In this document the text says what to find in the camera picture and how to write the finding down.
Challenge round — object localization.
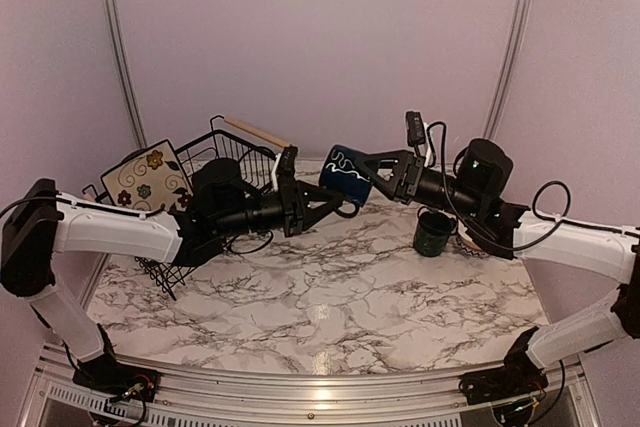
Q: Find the blue zigzag patterned bowl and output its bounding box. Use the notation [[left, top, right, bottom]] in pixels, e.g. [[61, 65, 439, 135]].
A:
[[456, 239, 488, 259]]

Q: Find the black wire dish rack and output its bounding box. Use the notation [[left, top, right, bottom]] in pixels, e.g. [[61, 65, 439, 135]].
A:
[[82, 115, 296, 302]]

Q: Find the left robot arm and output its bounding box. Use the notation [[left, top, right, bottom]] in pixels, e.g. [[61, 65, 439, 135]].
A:
[[1, 158, 345, 392]]

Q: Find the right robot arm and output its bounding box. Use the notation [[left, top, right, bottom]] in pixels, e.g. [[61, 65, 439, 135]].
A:
[[354, 138, 639, 395]]

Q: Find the square floral ceramic plate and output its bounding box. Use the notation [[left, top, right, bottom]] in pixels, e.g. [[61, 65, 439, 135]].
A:
[[101, 139, 193, 212]]

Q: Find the aluminium corner post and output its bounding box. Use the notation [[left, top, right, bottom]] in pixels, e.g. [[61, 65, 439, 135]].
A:
[[103, 0, 148, 148], [482, 0, 532, 141]]

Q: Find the dark blue mug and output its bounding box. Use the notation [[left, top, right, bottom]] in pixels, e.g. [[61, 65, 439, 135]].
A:
[[319, 144, 372, 207]]

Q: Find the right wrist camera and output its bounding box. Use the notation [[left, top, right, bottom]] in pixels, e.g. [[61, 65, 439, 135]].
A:
[[405, 111, 433, 167]]

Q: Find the right aluminium corner post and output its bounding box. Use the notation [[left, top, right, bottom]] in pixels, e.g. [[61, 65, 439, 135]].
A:
[[482, 0, 532, 141]]

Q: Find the dark green mug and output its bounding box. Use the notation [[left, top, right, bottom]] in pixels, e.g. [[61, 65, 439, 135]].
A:
[[412, 207, 457, 258]]

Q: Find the left aluminium corner post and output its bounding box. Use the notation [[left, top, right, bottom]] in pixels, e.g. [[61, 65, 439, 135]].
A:
[[103, 0, 148, 148]]

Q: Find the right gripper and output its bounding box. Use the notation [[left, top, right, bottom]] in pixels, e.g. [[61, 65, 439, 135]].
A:
[[355, 149, 485, 221]]

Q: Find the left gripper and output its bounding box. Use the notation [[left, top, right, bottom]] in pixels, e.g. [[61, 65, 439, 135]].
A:
[[214, 176, 345, 239]]

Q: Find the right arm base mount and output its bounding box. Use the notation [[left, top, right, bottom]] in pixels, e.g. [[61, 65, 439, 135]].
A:
[[458, 367, 549, 405]]

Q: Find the aluminium front rail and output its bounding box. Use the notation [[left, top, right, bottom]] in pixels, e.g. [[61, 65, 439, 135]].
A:
[[37, 344, 601, 427]]

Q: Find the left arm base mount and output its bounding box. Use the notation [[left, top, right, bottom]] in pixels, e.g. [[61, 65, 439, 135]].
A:
[[72, 364, 160, 403]]

